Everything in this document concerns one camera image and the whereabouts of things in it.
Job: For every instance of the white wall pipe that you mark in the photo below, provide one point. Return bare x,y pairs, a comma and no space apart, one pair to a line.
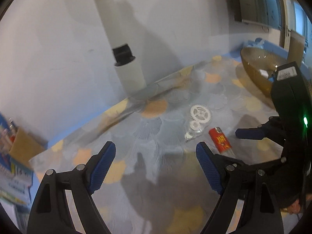
127,66

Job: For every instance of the blue tissue pack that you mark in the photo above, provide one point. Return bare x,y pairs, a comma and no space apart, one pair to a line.
257,43

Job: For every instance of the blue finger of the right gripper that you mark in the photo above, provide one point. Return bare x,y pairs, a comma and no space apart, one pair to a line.
250,133

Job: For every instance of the black wall television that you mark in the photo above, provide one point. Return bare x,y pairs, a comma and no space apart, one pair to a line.
264,13

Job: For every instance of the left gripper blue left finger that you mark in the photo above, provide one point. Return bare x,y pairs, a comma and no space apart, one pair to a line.
98,166

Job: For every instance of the row of standing books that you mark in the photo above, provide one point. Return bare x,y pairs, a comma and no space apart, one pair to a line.
16,180

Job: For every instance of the red cigarette lighter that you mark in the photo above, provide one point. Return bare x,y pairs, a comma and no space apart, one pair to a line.
221,142

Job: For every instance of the person's right hand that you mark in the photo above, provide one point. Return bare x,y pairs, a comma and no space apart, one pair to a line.
294,208

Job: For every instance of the white plastic gear set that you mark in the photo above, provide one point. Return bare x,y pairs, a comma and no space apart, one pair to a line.
199,118

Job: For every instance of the cardboard pen holder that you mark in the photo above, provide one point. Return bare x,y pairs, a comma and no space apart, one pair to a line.
24,148

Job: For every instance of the ginkgo pattern table mat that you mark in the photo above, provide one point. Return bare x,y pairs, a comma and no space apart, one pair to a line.
155,183

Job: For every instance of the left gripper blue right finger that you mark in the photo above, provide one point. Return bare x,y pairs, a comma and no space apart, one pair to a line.
212,166

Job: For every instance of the amber ribbed glass bowl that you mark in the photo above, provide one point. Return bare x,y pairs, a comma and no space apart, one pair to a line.
260,64

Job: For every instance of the small white cube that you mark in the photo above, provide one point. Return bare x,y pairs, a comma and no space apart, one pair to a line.
264,73

